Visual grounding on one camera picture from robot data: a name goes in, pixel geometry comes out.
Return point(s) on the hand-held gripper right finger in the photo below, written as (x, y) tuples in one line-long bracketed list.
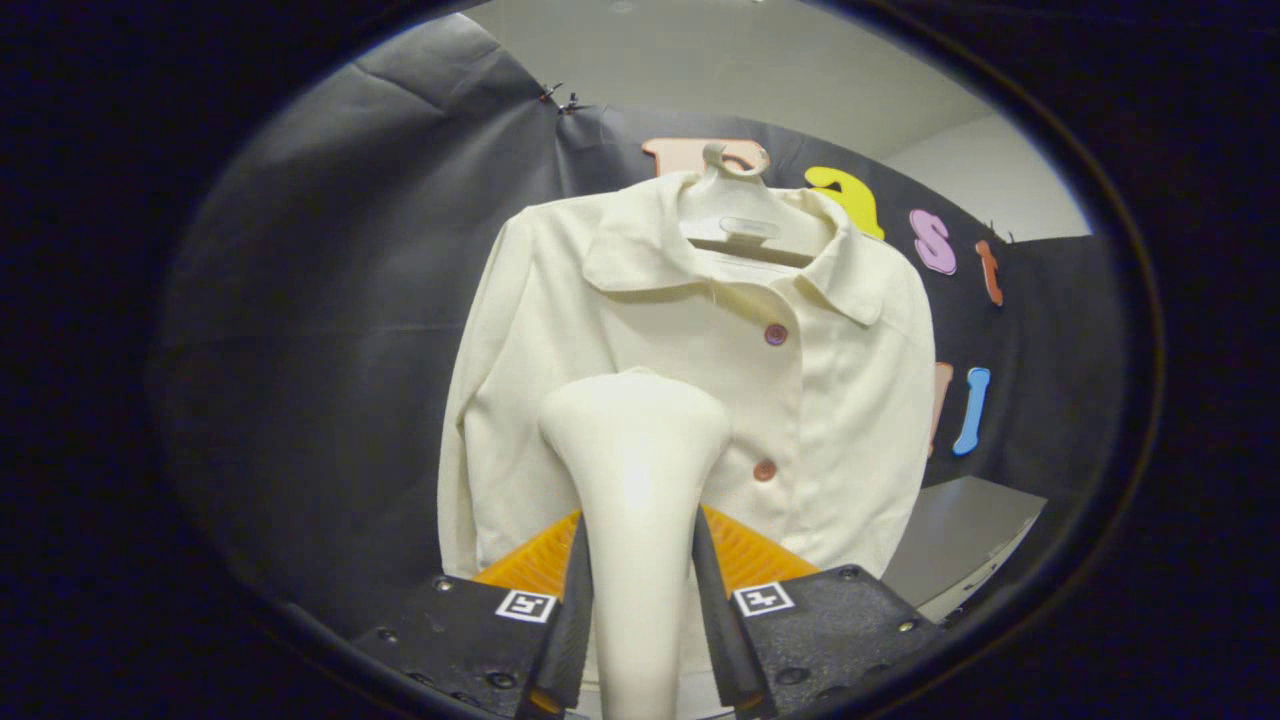
[(715, 630)]

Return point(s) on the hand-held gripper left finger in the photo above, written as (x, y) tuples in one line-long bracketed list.
[(570, 640)]

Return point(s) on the white garment steamer head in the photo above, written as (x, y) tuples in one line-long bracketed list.
[(635, 480)]

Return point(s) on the cream button-up shirt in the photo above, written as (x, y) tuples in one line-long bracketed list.
[(560, 320)]

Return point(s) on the white clothes hanger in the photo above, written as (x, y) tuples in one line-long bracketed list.
[(745, 225)]

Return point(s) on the white cabinet with grey top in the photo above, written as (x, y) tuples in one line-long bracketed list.
[(960, 530)]

